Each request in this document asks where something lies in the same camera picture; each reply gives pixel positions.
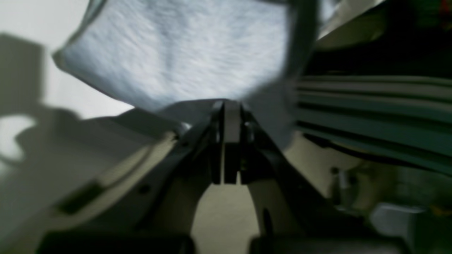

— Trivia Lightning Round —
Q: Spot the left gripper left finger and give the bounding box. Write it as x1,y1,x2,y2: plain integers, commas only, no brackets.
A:
37,100,225,254

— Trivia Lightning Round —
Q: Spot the grey T-shirt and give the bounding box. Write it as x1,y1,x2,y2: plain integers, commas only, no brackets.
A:
53,0,336,149

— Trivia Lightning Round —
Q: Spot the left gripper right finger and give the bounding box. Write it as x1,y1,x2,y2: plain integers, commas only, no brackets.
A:
225,100,410,254

